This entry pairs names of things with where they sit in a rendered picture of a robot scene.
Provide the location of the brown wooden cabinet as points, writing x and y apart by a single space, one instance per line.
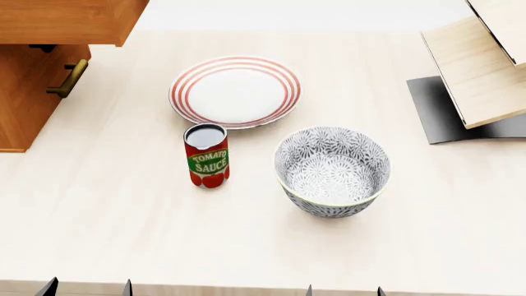
24 101

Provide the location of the black rack base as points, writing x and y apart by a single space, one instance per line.
435 111

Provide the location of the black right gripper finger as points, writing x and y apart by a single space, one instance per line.
309 292
381 293

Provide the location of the white red-striped plate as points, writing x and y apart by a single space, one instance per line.
235 92

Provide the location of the brown wooden cabinet drawer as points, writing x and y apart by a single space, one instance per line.
61 18

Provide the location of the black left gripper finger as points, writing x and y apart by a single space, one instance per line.
48 290
127 290

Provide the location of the grey floral patterned bowl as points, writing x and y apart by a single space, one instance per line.
333 172

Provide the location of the red tomato sauce can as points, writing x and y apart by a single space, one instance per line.
207 160

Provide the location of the light wooden rack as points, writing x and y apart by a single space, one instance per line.
481 71

